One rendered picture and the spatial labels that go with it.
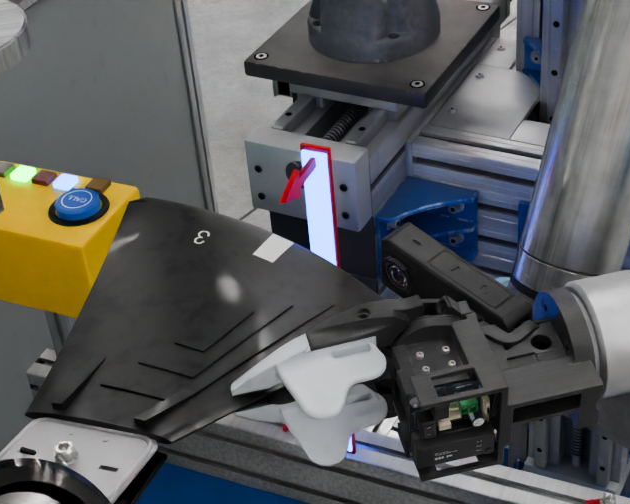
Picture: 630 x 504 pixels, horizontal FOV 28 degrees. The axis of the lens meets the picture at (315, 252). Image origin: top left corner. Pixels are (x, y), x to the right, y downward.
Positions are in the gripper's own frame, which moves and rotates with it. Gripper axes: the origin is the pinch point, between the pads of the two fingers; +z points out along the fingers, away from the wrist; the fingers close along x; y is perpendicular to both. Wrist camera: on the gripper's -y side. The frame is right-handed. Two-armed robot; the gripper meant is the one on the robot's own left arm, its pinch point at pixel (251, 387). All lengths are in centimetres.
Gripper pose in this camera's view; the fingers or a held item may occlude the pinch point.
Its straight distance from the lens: 77.2
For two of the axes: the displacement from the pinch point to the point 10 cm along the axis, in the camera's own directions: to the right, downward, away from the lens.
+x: 0.6, 7.3, 6.8
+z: -9.7, 2.0, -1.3
